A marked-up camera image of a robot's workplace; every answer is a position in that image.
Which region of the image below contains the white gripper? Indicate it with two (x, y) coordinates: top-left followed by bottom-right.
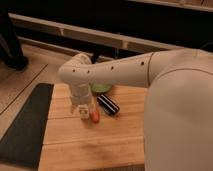
(69, 84), (92, 114)

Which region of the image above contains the clear bottle with orange cap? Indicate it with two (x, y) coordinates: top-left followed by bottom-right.
(79, 104), (100, 123)

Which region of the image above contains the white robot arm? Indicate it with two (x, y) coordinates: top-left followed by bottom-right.
(58, 49), (213, 171)

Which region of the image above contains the green bowl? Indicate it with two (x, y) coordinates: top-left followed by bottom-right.
(91, 84), (112, 93)

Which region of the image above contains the black striped rectangular object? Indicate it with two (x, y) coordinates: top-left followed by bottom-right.
(97, 94), (120, 116)

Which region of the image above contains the dark floor mat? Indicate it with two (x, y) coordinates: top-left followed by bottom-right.
(0, 83), (53, 169)

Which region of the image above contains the person's dark leg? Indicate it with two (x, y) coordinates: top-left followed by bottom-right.
(0, 9), (28, 71)

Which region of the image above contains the white baseboard rail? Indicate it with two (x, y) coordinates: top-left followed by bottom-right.
(9, 13), (182, 53)

